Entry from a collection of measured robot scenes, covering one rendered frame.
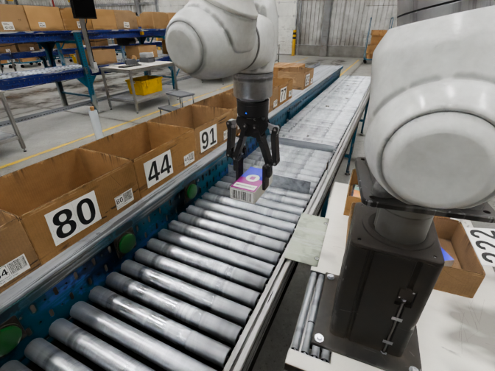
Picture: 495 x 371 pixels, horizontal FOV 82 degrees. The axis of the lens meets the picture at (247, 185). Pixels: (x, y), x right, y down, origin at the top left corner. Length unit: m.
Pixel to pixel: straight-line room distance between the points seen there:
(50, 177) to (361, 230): 1.09
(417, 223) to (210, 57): 0.50
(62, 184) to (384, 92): 1.19
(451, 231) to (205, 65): 1.11
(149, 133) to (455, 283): 1.40
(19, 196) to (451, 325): 1.41
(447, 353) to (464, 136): 0.74
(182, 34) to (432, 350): 0.91
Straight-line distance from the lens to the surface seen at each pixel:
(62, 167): 1.31
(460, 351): 1.00
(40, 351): 1.00
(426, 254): 0.69
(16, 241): 0.95
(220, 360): 0.85
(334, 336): 0.88
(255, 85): 0.64
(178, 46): 0.48
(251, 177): 0.77
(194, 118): 1.87
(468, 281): 1.11
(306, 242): 1.14
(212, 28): 0.47
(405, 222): 0.66
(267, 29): 0.62
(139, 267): 1.09
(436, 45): 0.35
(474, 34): 0.35
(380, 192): 0.57
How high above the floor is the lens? 1.48
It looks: 30 degrees down
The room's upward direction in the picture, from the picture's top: straight up
